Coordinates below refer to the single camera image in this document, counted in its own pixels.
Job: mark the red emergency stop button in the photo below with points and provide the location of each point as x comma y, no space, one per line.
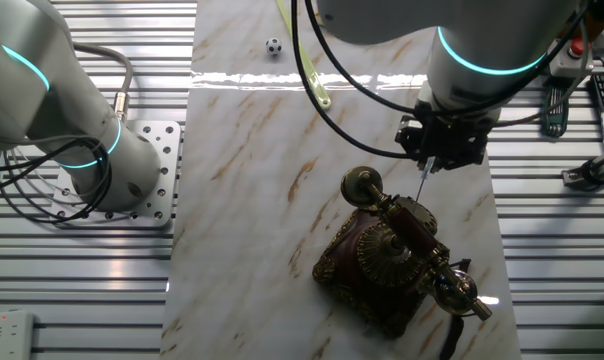
577,48

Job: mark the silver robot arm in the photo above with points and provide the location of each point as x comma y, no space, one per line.
32,75

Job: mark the green hex key holder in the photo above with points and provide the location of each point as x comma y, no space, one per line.
556,120

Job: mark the brass and maroon phone handset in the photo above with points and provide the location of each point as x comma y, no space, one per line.
412,232

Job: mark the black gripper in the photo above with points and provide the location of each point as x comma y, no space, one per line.
447,135

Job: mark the white power strip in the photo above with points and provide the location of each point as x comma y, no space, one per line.
4,335

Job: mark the small silver camera on mount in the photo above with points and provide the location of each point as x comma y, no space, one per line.
594,172

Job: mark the yellow-green fly swatter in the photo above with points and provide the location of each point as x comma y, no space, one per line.
314,80

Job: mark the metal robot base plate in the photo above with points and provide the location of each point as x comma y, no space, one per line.
162,165

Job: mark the mini soccer ball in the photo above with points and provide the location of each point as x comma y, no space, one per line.
274,46

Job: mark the vintage brass rotary phone base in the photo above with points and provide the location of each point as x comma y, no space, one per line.
352,270

